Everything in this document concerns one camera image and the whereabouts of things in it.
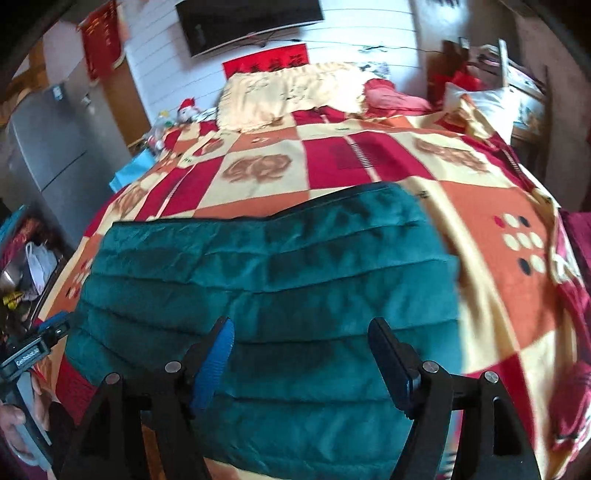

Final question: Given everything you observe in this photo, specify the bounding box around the maroon cloth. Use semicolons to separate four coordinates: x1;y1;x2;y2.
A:
561;209;591;259

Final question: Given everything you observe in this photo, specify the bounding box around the red white plush toy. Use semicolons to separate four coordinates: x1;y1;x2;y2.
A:
178;98;201;123

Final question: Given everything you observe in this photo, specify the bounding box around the person's left hand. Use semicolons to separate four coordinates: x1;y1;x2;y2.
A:
0;371;51;462

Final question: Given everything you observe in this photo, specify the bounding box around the red orange checkered blanket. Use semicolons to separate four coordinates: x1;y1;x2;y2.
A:
34;95;591;480

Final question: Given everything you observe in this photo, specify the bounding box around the white plastic bag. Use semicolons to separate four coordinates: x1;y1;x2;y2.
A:
25;242;58;296

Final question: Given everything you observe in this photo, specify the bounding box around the wooden frame furniture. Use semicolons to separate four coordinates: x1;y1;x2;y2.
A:
499;39;550;153

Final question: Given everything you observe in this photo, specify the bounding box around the red cloth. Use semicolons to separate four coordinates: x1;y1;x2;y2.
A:
429;69;483;100

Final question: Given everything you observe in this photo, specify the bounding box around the red wall poster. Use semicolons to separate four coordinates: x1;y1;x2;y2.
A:
222;42;309;79

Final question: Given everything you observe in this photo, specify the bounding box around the red pillow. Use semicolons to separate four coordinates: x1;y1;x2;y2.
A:
362;78;435;116

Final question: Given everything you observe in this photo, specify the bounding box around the black wall television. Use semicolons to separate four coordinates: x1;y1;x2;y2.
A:
175;0;325;58

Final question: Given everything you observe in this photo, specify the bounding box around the grey refrigerator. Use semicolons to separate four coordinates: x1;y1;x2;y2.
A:
4;80;134;245

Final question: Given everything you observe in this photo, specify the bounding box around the brown wooden door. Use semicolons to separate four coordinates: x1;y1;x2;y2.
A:
104;60;151;148

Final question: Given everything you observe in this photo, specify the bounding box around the red hanging banner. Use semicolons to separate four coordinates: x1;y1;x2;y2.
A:
78;0;126;86

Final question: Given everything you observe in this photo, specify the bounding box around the metal pot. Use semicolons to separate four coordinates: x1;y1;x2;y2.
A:
0;265;24;289

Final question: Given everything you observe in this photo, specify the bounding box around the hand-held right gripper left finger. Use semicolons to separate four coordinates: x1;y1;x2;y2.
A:
60;316;236;480

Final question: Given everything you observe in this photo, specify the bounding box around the teal puffer jacket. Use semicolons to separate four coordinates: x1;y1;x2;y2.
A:
65;181;465;480

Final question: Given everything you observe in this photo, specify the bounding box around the white pillow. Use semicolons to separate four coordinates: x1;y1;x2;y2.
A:
443;82;522;144

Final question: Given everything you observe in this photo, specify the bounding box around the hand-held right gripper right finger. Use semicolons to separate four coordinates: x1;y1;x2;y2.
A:
367;317;543;480

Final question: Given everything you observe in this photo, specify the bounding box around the cream folded blanket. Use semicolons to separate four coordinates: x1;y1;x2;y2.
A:
217;61;370;134

